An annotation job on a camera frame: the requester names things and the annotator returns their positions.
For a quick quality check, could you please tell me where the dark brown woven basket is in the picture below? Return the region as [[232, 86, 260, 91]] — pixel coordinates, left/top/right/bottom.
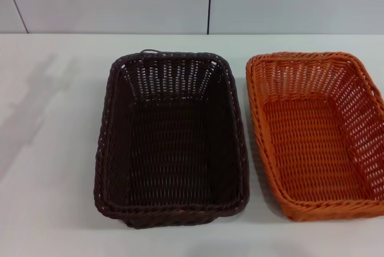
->
[[94, 48, 251, 228]]

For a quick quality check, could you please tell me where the orange woven basket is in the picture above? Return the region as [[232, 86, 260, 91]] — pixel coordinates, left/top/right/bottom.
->
[[245, 51, 384, 214]]

